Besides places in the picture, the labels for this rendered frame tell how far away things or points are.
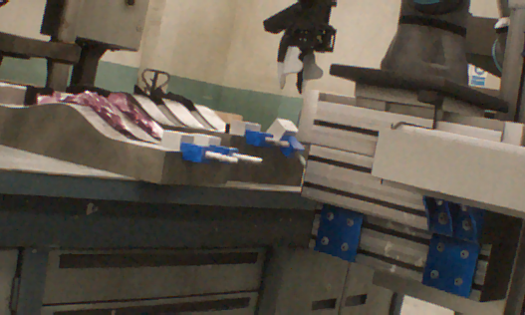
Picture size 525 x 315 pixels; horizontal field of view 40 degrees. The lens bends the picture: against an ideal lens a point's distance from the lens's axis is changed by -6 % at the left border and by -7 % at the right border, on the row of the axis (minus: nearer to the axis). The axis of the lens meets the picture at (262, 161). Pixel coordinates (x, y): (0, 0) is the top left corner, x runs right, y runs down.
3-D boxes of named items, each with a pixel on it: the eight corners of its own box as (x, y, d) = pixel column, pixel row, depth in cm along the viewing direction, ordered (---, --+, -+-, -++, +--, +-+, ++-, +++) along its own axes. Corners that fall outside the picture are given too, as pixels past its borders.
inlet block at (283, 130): (310, 181, 161) (326, 163, 159) (296, 180, 157) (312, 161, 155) (276, 139, 167) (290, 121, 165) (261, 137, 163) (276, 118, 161)
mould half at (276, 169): (301, 186, 169) (312, 126, 168) (223, 180, 149) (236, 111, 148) (147, 149, 200) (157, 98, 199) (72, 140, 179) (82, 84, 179)
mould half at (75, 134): (226, 182, 144) (237, 125, 143) (159, 184, 120) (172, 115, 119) (25, 137, 162) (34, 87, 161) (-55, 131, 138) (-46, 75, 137)
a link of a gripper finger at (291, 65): (291, 86, 154) (306, 45, 156) (268, 82, 158) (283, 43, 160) (299, 92, 157) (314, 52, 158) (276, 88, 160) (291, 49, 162)
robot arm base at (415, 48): (483, 96, 122) (492, 38, 121) (436, 79, 111) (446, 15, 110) (411, 85, 132) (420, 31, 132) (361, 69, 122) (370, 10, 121)
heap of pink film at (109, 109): (169, 140, 145) (177, 99, 144) (121, 136, 128) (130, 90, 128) (64, 118, 154) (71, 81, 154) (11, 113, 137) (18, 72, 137)
